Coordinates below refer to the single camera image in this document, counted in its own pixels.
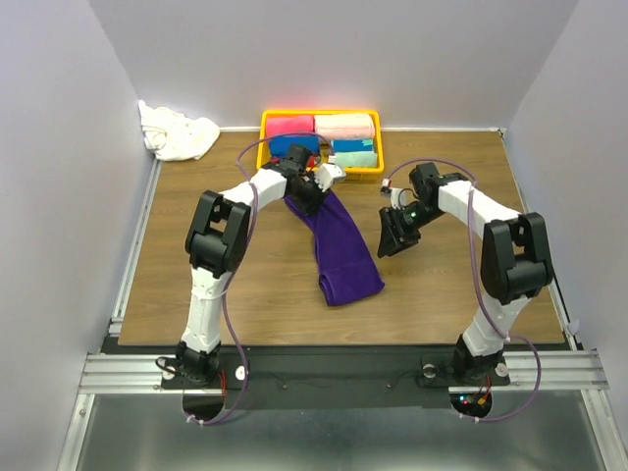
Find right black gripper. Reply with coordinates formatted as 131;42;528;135
376;200;445;258

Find purple towel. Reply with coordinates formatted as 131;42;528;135
285;192;385;307

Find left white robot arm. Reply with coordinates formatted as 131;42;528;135
170;144;345;387

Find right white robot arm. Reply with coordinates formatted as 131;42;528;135
377;158;554;383

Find blue rolled towel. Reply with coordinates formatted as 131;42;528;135
269;135;320;158

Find teal mint rolled towel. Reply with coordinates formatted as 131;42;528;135
328;139;378;168

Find yellow plastic basket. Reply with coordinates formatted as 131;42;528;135
259;109;385;181

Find hot pink rolled towel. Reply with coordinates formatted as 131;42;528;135
265;115;314;136

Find light pink rolled towel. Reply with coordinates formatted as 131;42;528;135
314;114;376;140

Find white crumpled towel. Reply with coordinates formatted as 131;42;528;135
137;100;221;162

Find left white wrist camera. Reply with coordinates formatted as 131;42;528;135
314;163;346;192

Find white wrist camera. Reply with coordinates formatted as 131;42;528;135
314;163;346;192
380;179;406;209

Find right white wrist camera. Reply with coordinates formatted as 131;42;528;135
380;179;406;209

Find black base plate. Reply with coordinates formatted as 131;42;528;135
156;344;510;413

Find aluminium frame rail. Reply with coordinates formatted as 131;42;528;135
78;350;609;394

